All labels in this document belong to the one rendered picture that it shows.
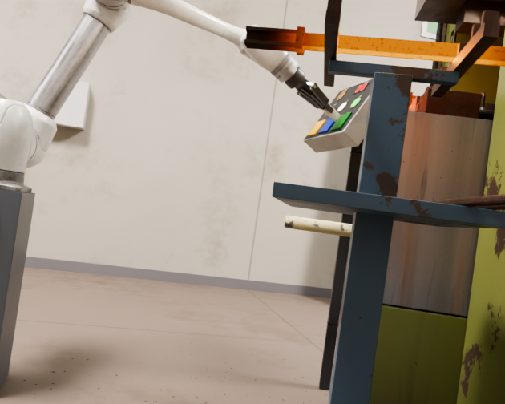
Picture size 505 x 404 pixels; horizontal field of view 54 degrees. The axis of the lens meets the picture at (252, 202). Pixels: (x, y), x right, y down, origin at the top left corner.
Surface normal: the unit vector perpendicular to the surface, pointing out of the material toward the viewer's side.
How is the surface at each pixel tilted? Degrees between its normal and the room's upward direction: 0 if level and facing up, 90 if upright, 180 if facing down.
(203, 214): 90
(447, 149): 90
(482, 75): 90
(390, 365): 90
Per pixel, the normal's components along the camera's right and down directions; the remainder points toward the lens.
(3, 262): 0.23, 0.01
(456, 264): -0.11, -0.04
